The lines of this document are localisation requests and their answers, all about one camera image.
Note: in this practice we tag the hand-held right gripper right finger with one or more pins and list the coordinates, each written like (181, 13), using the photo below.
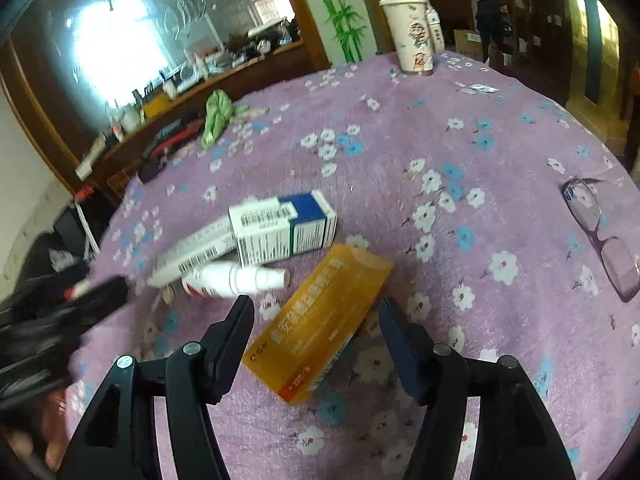
(405, 355)

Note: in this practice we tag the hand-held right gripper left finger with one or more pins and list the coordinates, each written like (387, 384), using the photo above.
(230, 345)

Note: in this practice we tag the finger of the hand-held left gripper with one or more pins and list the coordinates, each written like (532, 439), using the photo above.
(100, 292)

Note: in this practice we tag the orange medicine box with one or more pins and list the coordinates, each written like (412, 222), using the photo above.
(320, 320)

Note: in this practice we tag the long white carton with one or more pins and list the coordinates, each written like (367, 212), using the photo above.
(195, 252)

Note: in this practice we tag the person's left hand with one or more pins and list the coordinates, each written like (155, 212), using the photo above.
(47, 420)

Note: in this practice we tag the white spray bottle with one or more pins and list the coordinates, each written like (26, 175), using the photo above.
(235, 279)

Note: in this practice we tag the blue and white medicine box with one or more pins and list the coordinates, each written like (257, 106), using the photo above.
(280, 235)

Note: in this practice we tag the black and red tool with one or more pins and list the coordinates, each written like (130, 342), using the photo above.
(170, 140)

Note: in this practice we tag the yellow box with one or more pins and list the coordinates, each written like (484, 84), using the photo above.
(157, 106)

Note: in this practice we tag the green cloth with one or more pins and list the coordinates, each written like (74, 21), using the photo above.
(215, 115)

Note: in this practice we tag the purple floral tablecloth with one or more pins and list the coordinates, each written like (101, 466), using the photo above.
(400, 135)

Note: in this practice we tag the purple eyeglasses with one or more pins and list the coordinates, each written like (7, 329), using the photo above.
(598, 236)

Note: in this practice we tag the wooden sideboard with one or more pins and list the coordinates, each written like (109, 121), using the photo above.
(250, 72)

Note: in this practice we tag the cardboard box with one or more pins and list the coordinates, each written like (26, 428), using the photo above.
(465, 42)

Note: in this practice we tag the tall white floral cup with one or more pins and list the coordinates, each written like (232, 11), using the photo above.
(410, 35)

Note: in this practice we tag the small white bottle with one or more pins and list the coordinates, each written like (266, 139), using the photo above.
(436, 30)

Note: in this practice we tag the green bamboo wall sticker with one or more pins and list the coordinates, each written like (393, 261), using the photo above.
(340, 15)

